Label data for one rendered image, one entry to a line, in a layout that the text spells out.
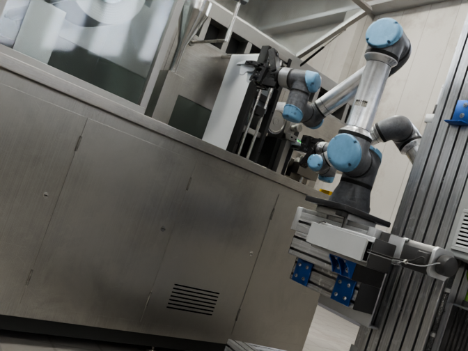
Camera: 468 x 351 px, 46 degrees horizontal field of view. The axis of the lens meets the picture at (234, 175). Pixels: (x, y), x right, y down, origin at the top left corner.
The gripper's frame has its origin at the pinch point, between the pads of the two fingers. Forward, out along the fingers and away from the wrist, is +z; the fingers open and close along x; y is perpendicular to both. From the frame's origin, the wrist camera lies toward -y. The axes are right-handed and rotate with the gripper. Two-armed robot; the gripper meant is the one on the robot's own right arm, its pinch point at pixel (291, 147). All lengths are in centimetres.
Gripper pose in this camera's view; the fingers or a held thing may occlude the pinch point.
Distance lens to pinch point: 293.1
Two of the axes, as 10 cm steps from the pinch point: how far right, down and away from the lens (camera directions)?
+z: -6.1, -1.6, 7.7
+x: -7.2, -2.9, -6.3
